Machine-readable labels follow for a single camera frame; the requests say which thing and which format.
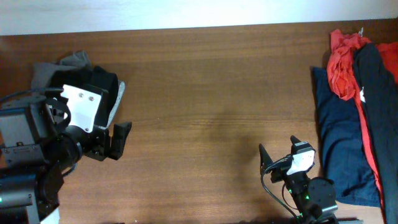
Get black t-shirt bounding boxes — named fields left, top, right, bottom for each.
left=49, top=66, right=119, bottom=128

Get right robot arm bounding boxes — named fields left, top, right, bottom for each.
left=259, top=136, right=338, bottom=224

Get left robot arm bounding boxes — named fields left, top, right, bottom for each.
left=1, top=96, right=132, bottom=223

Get navy blue garment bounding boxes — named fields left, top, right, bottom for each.
left=312, top=67, right=381, bottom=207

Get red mesh garment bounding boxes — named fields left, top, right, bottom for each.
left=325, top=30, right=397, bottom=208

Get grey folded shorts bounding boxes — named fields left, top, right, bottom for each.
left=31, top=50, right=126, bottom=129

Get black garment in pile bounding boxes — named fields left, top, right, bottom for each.
left=353, top=44, right=397, bottom=224

